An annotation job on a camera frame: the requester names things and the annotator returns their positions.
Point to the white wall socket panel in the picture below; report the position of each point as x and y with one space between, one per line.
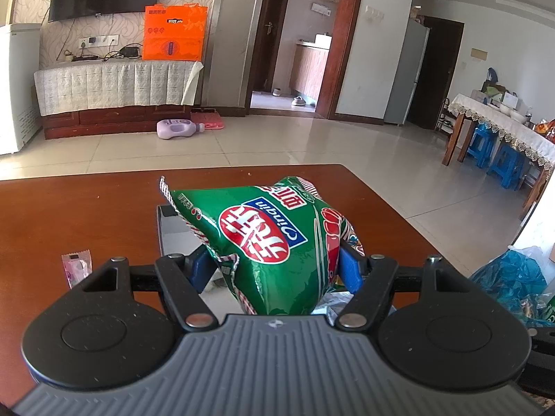
97 41

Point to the dark wooden tv cabinet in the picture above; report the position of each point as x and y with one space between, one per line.
108 117

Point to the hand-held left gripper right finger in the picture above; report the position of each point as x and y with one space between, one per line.
351 268

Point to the white lace cabinet cover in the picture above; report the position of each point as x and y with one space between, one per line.
108 82

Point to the black power strip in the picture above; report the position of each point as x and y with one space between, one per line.
84 57

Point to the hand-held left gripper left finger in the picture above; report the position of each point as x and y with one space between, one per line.
197 268

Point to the white chest freezer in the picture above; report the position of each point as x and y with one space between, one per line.
17 86

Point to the green snack bag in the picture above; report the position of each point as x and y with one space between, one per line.
269 242

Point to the grey refrigerator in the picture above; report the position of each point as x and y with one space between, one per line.
405 73

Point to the white wall box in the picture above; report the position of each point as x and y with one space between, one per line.
322 8

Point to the wooden dining table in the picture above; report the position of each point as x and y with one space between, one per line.
453 138

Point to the white box with grey rim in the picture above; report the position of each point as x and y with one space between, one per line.
177 238

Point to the wooden kitchen counter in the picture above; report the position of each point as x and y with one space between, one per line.
308 69

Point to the purple detergent bottle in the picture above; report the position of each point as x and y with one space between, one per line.
175 129

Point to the dark wooden door frame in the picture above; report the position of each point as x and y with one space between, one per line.
347 52

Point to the blue plastic bag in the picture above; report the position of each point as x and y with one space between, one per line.
511 286

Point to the dark wooden door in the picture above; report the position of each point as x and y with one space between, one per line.
269 52
442 73

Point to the blue plastic stool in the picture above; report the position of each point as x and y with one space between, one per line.
509 164
481 143

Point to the lace tablecloth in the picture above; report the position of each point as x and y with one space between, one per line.
490 121

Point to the orange gift bag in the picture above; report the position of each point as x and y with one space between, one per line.
173 30

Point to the orange snack bags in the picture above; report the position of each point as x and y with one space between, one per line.
546 130

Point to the tan wall plaque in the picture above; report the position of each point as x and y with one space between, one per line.
479 53

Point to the small pink candy packet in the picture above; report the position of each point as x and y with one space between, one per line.
77 266

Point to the pink floor mat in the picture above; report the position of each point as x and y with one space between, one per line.
210 121

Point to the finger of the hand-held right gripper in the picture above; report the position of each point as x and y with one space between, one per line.
542 335

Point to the white wall switch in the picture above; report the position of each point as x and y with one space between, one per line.
373 13

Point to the black router box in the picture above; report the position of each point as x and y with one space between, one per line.
131 51

